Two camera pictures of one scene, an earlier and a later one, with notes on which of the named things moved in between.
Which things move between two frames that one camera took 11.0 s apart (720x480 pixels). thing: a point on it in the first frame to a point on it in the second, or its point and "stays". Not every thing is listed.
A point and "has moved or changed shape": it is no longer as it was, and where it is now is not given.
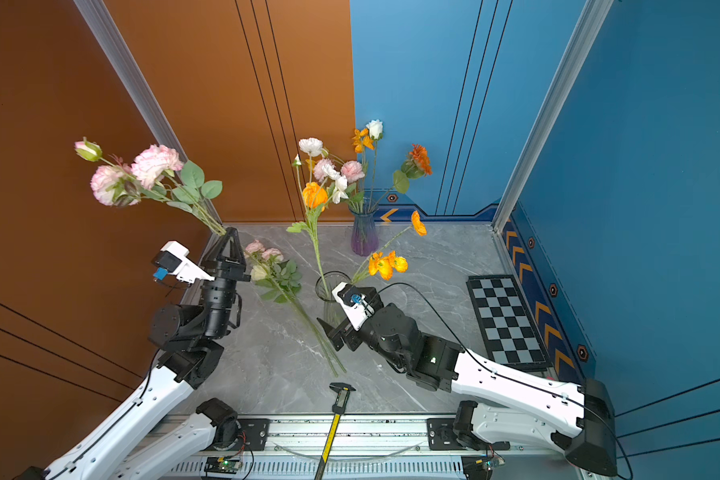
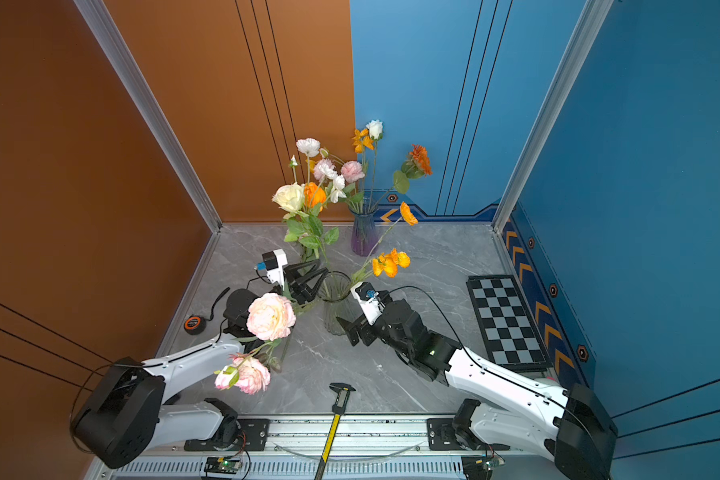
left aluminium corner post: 158,121 stays
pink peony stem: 156,172 to 269,317
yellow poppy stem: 388,263 has moved or changed shape
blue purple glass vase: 364,238 stays
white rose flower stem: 375,127 stays
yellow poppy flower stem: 361,141 stays
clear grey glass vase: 324,286 stays
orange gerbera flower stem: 416,165 stays
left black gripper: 232,269 to 295,289
